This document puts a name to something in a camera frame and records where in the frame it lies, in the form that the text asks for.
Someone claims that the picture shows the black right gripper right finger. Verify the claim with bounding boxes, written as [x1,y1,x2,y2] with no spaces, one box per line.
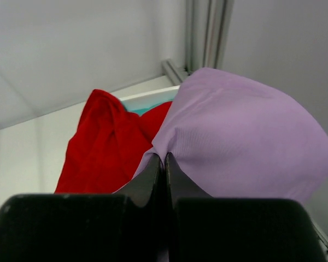
[165,153,325,261]

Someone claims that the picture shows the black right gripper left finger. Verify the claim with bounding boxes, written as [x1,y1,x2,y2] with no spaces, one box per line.
[0,155,161,261]

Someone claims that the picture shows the red trousers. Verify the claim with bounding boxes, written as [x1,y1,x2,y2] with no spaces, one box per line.
[55,90,171,193]

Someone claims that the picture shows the lilac trousers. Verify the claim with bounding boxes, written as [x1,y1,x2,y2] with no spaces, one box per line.
[131,68,328,203]

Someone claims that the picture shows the teal trousers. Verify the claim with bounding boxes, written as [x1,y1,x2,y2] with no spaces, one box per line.
[121,100,172,116]

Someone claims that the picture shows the white plastic basket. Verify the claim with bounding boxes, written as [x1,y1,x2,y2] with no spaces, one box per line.
[119,86,180,104]

